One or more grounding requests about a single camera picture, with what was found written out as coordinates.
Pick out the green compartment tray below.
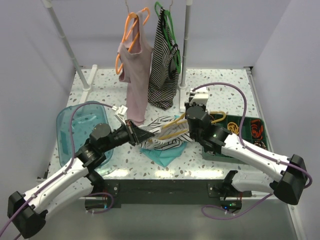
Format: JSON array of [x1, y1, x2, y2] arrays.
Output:
[[201, 112, 270, 164]]

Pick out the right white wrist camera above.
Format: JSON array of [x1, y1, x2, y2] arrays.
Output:
[[184, 87, 209, 111]]

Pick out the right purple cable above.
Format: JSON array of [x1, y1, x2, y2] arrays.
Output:
[[191, 82, 314, 222]]

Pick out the yellow hair ties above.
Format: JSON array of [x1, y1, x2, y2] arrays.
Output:
[[226, 121, 242, 135]]

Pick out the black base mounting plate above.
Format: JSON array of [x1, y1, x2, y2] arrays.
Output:
[[93, 179, 252, 209]]

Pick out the orange clothes hanger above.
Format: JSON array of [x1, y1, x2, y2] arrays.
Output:
[[114, 0, 151, 75]]

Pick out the yellow clothes hanger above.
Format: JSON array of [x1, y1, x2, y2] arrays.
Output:
[[147, 109, 227, 144]]

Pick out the purple cable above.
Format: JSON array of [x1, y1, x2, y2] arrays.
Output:
[[191, 82, 314, 222], [0, 101, 118, 240]]

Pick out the rack pole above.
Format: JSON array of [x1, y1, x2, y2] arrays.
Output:
[[42, 0, 98, 104], [178, 0, 195, 113]]

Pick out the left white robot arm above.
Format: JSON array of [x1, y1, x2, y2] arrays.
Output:
[[7, 120, 154, 239]]

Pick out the pink tank top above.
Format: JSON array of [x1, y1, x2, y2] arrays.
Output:
[[117, 10, 153, 126]]

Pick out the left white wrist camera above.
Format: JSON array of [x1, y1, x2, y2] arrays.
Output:
[[112, 104, 128, 126]]

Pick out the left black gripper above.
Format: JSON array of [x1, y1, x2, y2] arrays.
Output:
[[101, 119, 155, 153]]

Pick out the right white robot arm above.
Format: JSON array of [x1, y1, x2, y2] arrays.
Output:
[[185, 105, 311, 205]]

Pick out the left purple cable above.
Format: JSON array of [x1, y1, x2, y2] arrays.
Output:
[[0, 101, 118, 240]]

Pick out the teal transparent plastic bin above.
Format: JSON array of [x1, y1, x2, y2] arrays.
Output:
[[56, 104, 109, 167]]

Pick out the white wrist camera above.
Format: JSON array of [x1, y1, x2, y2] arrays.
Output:
[[112, 104, 128, 126], [184, 87, 209, 111]]

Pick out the teal folded cloth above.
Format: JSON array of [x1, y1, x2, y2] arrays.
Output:
[[140, 142, 187, 168]]

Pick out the left rack pole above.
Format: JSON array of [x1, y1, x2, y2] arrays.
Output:
[[42, 0, 98, 104]]

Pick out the green clothes hanger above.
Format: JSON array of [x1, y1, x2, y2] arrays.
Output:
[[164, 1, 181, 74]]

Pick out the orange black hair ties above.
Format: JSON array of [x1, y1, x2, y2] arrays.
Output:
[[249, 119, 265, 141]]

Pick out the right rack pole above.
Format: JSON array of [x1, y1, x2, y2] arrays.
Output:
[[178, 0, 195, 113]]

